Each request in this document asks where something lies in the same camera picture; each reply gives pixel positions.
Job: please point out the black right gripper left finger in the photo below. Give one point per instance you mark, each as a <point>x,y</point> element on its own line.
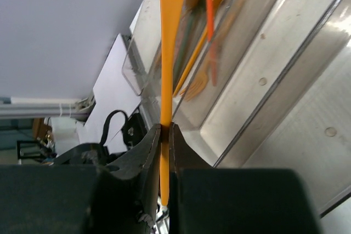
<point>120,197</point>

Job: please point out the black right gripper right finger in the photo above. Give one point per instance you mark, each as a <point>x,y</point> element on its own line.
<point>204,199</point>

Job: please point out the teal plastic spoon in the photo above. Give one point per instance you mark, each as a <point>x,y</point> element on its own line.
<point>185,38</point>

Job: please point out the orange plastic knife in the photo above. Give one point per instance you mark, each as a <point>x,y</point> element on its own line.
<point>170,11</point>

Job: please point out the dark orange plastic fork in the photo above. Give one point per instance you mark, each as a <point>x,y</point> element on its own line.
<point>210,19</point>

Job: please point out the small orange plastic fork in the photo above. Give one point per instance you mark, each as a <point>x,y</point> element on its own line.
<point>201,79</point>

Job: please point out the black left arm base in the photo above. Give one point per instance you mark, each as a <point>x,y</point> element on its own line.
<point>66,148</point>

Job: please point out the aluminium rail frame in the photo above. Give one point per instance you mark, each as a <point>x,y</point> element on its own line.
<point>23,108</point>

